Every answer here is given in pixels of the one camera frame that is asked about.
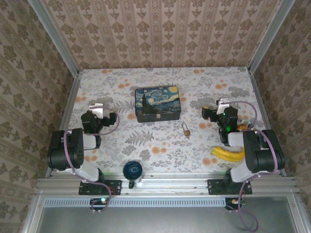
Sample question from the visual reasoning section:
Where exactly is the grey slotted cable duct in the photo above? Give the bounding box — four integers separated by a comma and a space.
42, 197, 225, 208

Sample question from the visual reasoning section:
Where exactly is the small controller board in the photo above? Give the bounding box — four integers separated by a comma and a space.
89, 197, 109, 212
225, 197, 244, 211

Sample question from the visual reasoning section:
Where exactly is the grey metal panel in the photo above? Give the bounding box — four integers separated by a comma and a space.
36, 206, 303, 233

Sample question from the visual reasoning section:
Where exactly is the aluminium frame post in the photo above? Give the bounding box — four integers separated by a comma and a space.
27, 0, 81, 76
247, 0, 296, 74

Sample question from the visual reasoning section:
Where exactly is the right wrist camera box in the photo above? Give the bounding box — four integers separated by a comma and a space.
216, 97, 230, 113

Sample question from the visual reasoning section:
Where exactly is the yellow banana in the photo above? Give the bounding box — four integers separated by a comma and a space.
210, 146, 246, 163

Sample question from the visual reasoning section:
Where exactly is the brass padlock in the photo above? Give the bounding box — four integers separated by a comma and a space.
181, 122, 191, 137

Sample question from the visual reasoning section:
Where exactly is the floral patterned bowl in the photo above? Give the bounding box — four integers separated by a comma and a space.
236, 118, 255, 132

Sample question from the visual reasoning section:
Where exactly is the starry night tin box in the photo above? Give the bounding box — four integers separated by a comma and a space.
135, 85, 182, 123

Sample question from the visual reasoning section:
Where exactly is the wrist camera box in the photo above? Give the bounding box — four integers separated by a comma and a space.
216, 97, 230, 113
87, 103, 104, 120

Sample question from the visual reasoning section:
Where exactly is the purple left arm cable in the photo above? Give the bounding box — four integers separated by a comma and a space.
63, 104, 121, 215

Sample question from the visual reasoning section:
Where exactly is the long aluminium base rail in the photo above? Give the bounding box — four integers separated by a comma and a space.
36, 172, 298, 196

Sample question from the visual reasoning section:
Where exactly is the dark blue mug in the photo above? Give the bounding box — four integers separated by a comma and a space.
122, 160, 144, 190

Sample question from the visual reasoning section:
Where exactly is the aluminium side rail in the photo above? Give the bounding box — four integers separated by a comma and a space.
45, 72, 82, 178
247, 68, 288, 177

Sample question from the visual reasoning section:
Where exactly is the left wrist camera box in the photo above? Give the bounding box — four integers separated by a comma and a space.
87, 103, 104, 120

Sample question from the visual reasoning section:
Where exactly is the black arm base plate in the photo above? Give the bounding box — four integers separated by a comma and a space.
207, 179, 254, 196
78, 180, 123, 196

